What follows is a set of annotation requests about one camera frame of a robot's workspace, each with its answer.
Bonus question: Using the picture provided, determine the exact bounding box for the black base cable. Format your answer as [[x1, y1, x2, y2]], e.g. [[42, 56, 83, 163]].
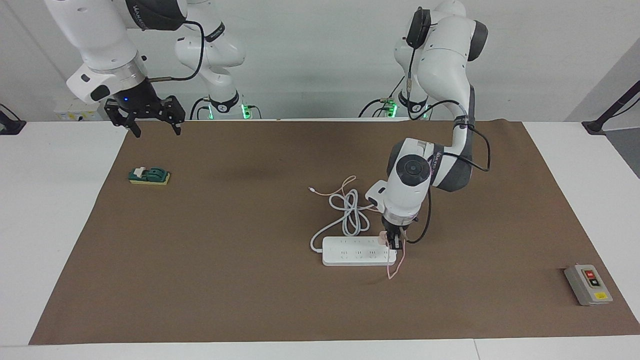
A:
[[189, 96, 213, 121], [358, 97, 398, 118]]

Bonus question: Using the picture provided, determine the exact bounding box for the black camera stand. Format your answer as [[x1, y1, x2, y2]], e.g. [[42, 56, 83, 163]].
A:
[[581, 80, 640, 136]]

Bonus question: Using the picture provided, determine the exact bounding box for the thin pink charging cable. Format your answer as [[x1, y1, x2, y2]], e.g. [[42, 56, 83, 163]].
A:
[[309, 175, 408, 280]]

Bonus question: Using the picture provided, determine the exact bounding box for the white power strip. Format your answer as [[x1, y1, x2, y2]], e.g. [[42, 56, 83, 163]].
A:
[[321, 235, 398, 267]]

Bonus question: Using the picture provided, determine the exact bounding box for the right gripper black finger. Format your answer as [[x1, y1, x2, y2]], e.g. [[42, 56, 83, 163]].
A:
[[104, 99, 142, 138], [160, 95, 187, 136]]

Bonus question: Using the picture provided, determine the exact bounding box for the green knife switch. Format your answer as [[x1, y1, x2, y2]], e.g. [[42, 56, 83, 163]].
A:
[[128, 166, 171, 186]]

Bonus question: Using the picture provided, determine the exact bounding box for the grey on-off switch box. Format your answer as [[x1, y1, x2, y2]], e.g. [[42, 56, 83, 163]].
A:
[[563, 263, 614, 307]]

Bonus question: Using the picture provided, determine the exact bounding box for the white yellow background box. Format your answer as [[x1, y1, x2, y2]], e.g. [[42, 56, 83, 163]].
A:
[[54, 101, 108, 122]]

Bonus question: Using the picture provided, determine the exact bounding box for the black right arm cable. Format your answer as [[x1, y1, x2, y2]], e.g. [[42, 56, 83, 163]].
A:
[[147, 20, 207, 82]]

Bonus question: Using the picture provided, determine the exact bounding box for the black table clamp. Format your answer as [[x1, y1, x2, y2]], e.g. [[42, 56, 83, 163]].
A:
[[0, 103, 27, 136]]

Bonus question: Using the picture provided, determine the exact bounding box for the brown table mat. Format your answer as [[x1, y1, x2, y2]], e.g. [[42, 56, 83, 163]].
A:
[[28, 120, 640, 346]]

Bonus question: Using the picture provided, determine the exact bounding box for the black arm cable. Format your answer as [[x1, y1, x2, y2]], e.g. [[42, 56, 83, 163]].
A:
[[147, 20, 207, 82], [404, 7, 492, 245]]

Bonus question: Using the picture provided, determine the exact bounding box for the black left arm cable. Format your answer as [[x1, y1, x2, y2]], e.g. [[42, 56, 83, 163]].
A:
[[404, 7, 492, 245]]

